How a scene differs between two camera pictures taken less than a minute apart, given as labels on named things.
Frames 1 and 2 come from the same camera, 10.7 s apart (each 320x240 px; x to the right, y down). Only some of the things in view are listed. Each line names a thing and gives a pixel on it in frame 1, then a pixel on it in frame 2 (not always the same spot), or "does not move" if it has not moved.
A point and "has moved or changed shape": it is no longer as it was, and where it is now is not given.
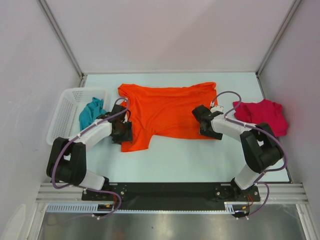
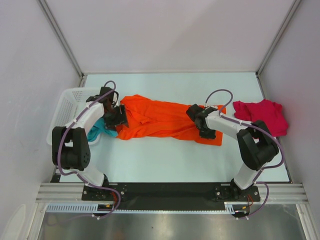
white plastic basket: (64, 120) does not move
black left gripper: (127, 137) to (121, 119)
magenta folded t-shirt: (263, 111) does not move
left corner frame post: (48, 12) does not move
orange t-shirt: (165, 111) has moved or changed shape
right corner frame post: (290, 12) does not move
